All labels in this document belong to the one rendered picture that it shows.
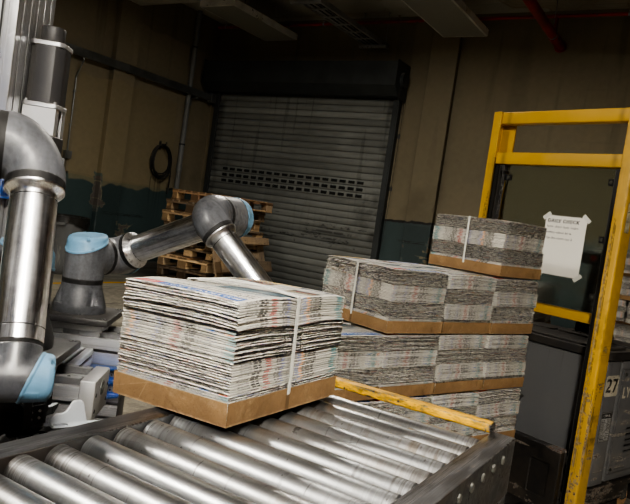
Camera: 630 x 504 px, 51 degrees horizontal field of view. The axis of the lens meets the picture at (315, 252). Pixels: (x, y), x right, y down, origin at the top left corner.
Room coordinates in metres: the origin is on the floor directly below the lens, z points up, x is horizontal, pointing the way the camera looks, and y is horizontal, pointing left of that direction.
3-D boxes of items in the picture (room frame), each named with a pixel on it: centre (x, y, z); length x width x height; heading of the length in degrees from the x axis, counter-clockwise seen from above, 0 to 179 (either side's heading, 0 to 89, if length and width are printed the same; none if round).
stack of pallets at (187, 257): (9.01, 1.38, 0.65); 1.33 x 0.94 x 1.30; 153
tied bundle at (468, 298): (2.64, -0.50, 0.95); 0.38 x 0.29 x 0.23; 39
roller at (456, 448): (1.36, -0.15, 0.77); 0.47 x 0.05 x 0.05; 59
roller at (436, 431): (1.41, -0.19, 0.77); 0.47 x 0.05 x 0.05; 59
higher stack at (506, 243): (2.83, -0.73, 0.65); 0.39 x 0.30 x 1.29; 39
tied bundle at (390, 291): (2.46, -0.27, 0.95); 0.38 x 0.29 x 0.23; 39
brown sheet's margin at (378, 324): (2.46, -0.27, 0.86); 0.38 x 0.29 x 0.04; 39
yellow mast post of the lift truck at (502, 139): (3.36, -0.86, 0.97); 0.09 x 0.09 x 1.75; 39
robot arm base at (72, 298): (1.94, 0.67, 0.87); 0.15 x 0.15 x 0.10
